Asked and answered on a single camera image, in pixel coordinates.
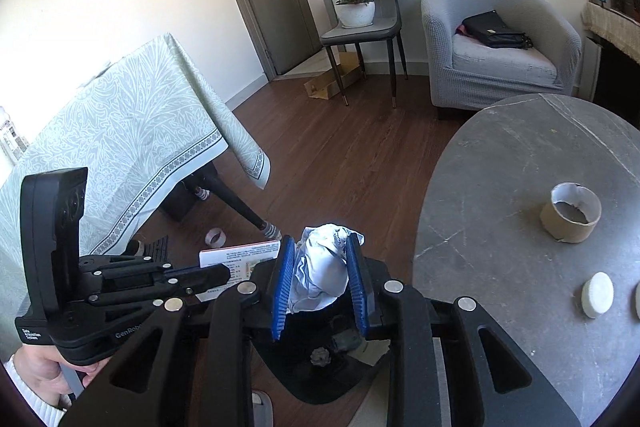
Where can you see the clear tape roll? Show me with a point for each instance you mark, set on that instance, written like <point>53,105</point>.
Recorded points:
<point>216,238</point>

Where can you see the grey armchair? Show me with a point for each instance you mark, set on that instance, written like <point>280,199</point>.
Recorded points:
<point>500,72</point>

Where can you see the black table leg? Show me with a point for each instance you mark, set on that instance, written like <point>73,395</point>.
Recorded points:
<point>201,189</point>
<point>240,204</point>

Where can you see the grey crumpled paper ball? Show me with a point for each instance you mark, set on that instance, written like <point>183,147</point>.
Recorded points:
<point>320,356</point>

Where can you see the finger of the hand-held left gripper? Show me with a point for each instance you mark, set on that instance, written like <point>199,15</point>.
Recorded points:
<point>200,277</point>
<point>130,263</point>

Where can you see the cardboard tape core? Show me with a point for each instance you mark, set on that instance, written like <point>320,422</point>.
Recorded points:
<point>570,227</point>

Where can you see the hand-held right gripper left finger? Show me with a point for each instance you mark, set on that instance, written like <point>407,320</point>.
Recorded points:
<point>281,292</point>

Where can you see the person's left hand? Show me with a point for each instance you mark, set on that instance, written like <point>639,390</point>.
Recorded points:
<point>40,362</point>

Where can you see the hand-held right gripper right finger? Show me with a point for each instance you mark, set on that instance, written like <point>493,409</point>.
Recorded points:
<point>357,287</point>

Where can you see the black cabinet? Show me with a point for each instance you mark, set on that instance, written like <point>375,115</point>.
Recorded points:
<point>607,77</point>

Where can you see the black trash bin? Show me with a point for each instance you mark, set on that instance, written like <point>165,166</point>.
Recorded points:
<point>305,377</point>

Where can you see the flat cardboard box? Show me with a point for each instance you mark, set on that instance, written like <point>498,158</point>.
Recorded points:
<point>332,77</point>

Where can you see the pink cloth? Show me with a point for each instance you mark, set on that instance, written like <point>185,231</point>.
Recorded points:
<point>462,32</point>

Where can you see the grey dining chair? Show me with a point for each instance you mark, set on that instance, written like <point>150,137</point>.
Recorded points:
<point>357,36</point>

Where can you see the black bag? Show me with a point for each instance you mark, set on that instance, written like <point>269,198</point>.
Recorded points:
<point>492,29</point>

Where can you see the white printed carton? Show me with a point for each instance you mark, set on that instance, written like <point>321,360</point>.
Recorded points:
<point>245,259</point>

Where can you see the potted plant in white pot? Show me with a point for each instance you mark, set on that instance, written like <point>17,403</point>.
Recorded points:
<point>356,13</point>

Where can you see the green patterned tablecloth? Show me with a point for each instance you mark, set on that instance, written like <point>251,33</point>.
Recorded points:
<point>125,132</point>

